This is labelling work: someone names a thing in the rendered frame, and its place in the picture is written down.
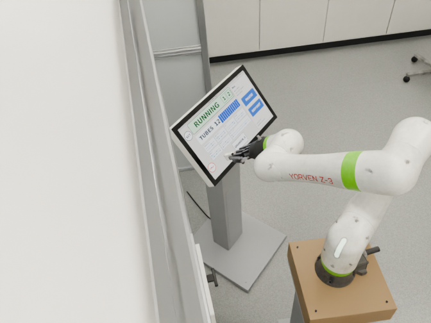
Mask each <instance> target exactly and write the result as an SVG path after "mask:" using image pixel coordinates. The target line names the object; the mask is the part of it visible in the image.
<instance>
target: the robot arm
mask: <svg viewBox="0 0 431 323"><path fill-rule="evenodd" d="M257 138H258V139H257V140H256V141H254V142H252V143H250V144H248V145H245V146H242V147H240V148H239V150H236V151H234V152H231V153H226V154H224V157H225V158H226V160H227V161H228V160H232V161H233V162H234V163H242V164H244V163H245V160H249V159H251V158H253V159H254V160H255V161H254V164H253V169H254V172H255V174H256V176H257V177H258V178H259V179H261V180H262V181H265V182H277V181H297V182H306V183H315V184H320V185H327V186H333V187H336V188H342V189H346V190H353V191H357V193H356V195H355V196H354V197H353V198H352V199H351V200H350V201H349V203H348V204H347V205H346V207H345V208H344V209H343V211H342V213H341V214H340V215H339V217H338V219H337V220H336V221H335V222H334V223H333V224H332V225H331V227H330V229H329V230H328V233H327V235H326V238H325V242H324V245H323V248H322V251H321V254H320V255H319V256H318V257H317V259H316V262H315V271H316V274H317V276H318V278H319V279H320V280H321V281H322V282H323V283H325V284H326V285H328V286H331V287H335V288H342V287H345V286H348V285H349V284H350V283H351V282H352V281H353V279H354V277H355V274H358V275H360V276H363V275H366V274H367V273H368V272H367V270H366V268H367V265H368V263H369V262H368V261H367V259H366V258H367V255H370V254H374V253H377V252H380V248H379V246H376V247H372V248H370V249H366V250H365V248H366V247H367V245H368V243H369V241H370V240H371V238H372V236H373V235H374V233H375V231H376V230H377V228H378V226H379V225H380V223H381V221H382V219H383V217H384V215H385V212H386V210H387V208H388V207H389V205H390V203H391V201H392V199H393V198H394V196H398V195H403V194H406V193H407V192H409V191H410V190H411V189H412V188H413V187H414V185H415V184H416V183H417V180H418V178H419V175H420V172H421V169H422V167H423V165H424V164H425V162H426V160H427V159H428V157H429V156H430V155H431V122H430V121H429V120H427V119H425V118H422V117H409V118H406V119H403V120H402V121H400V122H399V123H398V124H397V125H396V126H395V127H394V129H393V131H392V133H391V136H390V138H389V140H388V142H387V143H386V145H385V147H384V148H383V149H382V150H374V151H350V152H342V153H330V154H300V153H301V152H302V150H303V146H304V141H303V137H302V136H301V134H300V133H299V132H298V131H296V130H294V129H283V130H281V131H279V132H278V133H276V134H274V135H269V136H266V137H260V136H259V135H257Z"/></svg>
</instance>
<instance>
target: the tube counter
mask: <svg viewBox="0 0 431 323"><path fill-rule="evenodd" d="M240 106H241V104H240V103H239V102H238V100H237V98H235V99H234V100H233V101H232V102H231V103H230V104H229V105H228V106H227V107H226V108H225V109H224V110H223V111H222V112H221V113H220V114H219V115H218V116H217V117H216V118H215V119H214V120H213V121H212V122H213V123H214V125H215V127H216V128H217V129H218V128H219V127H220V126H221V125H222V124H223V123H224V122H225V121H226V120H227V119H228V118H229V117H230V116H231V115H232V114H233V113H234V112H235V111H236V110H237V109H238V108H239V107H240Z"/></svg>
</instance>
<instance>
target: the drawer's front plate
mask: <svg viewBox="0 0 431 323"><path fill-rule="evenodd" d="M195 246H196V251H197V255H198V260H199V266H200V269H201V275H202V278H203V284H204V288H205V293H206V297H207V303H208V308H209V312H210V318H211V321H212V323H215V322H216V318H215V315H214V309H213V306H212V300H211V296H210V291H209V288H208V282H207V277H206V274H205V268H204V264H203V259H202V255H201V250H200V247H199V244H195Z"/></svg>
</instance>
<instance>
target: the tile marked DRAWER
mask: <svg viewBox="0 0 431 323"><path fill-rule="evenodd" d="M247 141H248V138H247V136H246V135H245V134H244V132H242V133H241V134H240V135H239V136H238V138H237V139H236V140H235V141H234V142H233V143H232V146H233V148H234V149H235V150H239V148H240V147H242V146H244V144H245V143H246V142H247Z"/></svg>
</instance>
